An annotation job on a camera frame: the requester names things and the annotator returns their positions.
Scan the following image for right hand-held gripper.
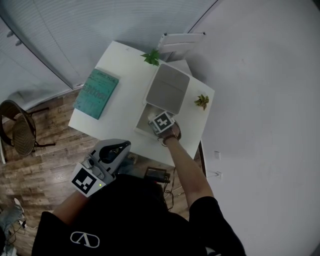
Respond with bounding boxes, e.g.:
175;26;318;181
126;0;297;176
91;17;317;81
148;110;176;136

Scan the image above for small yellow-green succulent plant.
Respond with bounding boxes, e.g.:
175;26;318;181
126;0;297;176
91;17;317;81
193;93;210;111

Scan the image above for white lidded box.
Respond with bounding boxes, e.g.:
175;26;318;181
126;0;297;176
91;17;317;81
134;63;191;140

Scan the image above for green book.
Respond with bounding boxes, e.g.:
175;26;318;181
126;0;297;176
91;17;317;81
73;67;120;121

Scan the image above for black printed t-shirt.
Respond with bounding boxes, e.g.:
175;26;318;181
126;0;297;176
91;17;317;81
31;173;247;256

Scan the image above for black floor device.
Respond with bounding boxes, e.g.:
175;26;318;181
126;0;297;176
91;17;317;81
144;166;172;184

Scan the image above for blue jeans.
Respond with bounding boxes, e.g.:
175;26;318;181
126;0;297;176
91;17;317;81
117;159;148;177

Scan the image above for green leafy plant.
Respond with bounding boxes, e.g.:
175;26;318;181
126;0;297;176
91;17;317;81
139;48;161;67

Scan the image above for white slatted chair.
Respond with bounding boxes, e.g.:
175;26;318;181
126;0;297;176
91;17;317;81
156;31;207;76

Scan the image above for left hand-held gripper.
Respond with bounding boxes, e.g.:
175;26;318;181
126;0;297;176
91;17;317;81
71;139;132;198

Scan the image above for white window blinds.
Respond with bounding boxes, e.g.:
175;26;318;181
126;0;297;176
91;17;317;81
0;0;221;90

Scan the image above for person's right shoe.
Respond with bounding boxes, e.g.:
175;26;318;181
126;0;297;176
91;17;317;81
126;152;140;165

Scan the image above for red-brown bracelet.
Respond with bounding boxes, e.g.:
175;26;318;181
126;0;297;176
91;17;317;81
161;133;180;148

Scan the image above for person's right forearm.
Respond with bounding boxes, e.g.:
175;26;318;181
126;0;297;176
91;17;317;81
163;138;215;208

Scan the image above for brown wicker chair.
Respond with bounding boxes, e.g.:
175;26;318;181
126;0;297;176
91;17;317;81
0;99;56;158

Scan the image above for person's right hand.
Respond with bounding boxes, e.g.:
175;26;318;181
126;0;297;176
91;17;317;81
157;119;182;141

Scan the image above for person's left forearm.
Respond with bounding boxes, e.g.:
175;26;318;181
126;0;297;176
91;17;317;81
51;191;91;226

